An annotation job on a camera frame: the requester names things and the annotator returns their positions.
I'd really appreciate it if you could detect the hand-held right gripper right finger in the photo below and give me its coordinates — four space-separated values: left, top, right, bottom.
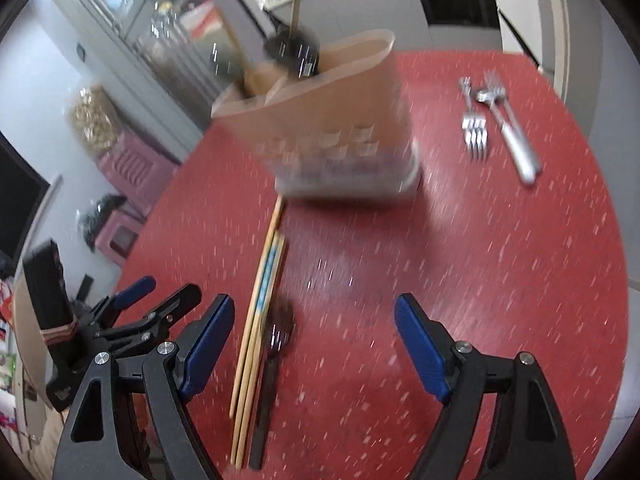
394 294 574 480

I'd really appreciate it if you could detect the metal fork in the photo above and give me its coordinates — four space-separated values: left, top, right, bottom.
459 76 489 162

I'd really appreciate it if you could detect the blue patterned wooden chopstick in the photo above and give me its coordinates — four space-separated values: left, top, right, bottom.
232 231 284 466
239 235 289 469
229 197 285 419

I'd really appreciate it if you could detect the beige cutlery holder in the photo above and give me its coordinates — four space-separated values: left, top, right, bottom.
210 29 424 207

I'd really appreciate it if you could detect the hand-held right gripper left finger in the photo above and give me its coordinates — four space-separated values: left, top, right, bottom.
54 294 236 480

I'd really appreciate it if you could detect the clear bag of nuts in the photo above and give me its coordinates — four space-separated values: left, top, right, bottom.
67 85 121 153

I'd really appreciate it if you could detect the glass door cabinet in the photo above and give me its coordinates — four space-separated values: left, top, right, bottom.
55 0 281 136

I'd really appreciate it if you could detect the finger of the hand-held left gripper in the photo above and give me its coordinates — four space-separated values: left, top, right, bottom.
95 284 202 358
75 276 156 326

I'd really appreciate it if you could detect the black bag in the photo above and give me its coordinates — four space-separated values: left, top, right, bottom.
77 192 126 251

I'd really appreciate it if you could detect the black screen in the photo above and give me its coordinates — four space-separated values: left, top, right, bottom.
0 132 51 261

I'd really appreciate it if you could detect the small pink stool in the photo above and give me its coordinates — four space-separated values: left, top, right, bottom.
95 207 151 266

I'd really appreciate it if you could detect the stack of pink stools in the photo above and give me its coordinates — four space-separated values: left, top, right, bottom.
97 127 181 211

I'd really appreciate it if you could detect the white handled fork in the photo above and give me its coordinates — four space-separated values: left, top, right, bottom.
475 71 544 185

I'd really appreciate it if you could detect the black handled clear spoon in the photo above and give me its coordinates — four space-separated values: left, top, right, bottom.
262 12 322 81
248 300 299 471

